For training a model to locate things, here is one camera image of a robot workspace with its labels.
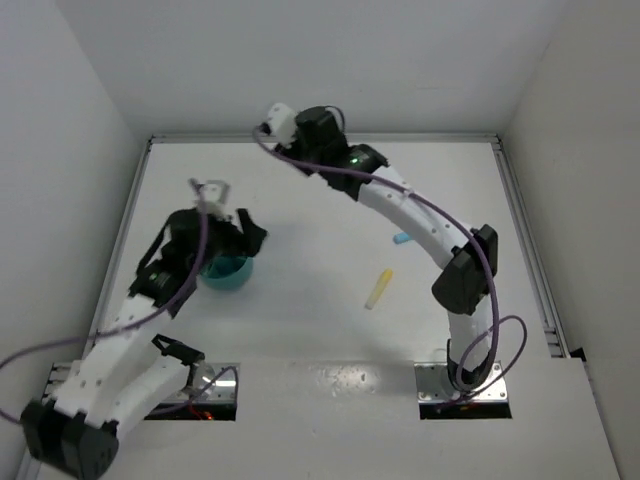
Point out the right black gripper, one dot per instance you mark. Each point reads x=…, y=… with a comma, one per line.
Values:
x=294, y=148

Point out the yellow highlighter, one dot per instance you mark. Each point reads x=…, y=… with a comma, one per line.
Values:
x=379, y=288

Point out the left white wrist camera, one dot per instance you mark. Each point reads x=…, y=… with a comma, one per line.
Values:
x=211, y=196

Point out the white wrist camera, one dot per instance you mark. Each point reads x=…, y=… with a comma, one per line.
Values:
x=211, y=196
x=281, y=124

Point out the metal base plate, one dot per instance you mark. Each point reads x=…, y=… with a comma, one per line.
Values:
x=433, y=385
x=213, y=384

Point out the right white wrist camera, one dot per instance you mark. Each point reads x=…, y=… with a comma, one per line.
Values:
x=281, y=124

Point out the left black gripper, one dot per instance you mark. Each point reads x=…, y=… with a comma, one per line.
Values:
x=251, y=237

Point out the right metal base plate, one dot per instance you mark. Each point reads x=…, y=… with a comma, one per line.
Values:
x=433, y=385

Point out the teal round organizer container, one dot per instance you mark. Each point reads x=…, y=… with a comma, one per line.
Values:
x=227, y=273

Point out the aluminium table frame rail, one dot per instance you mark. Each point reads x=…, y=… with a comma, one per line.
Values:
x=304, y=306

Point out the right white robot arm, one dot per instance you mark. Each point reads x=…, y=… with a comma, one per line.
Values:
x=466, y=256

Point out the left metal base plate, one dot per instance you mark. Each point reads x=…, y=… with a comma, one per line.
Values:
x=213, y=384

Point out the blue highlighter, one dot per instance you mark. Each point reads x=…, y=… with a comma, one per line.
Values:
x=401, y=238

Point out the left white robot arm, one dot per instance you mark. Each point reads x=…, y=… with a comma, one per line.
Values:
x=133, y=367

